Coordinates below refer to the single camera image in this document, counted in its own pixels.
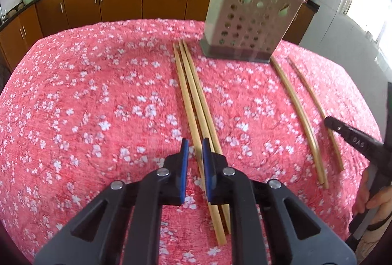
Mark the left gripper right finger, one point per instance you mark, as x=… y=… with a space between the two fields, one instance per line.
x=269 y=224

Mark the bamboo chopstick two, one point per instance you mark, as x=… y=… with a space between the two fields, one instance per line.
x=196 y=140

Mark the bamboo chopstick three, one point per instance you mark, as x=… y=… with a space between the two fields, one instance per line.
x=201 y=122

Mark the bamboo chopstick six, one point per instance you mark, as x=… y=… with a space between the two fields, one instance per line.
x=321 y=113

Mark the bamboo chopstick five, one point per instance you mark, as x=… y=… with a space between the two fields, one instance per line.
x=303 y=118

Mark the bamboo chopstick four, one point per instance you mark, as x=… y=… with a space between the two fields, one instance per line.
x=206 y=110

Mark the person right hand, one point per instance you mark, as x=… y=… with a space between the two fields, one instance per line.
x=382 y=200

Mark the red floral tablecloth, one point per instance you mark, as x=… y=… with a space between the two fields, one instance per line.
x=90 y=105

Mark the green perforated utensil holder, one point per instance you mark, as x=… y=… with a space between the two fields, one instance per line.
x=246 y=30

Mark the lower wooden cabinets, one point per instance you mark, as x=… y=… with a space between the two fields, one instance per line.
x=247 y=30

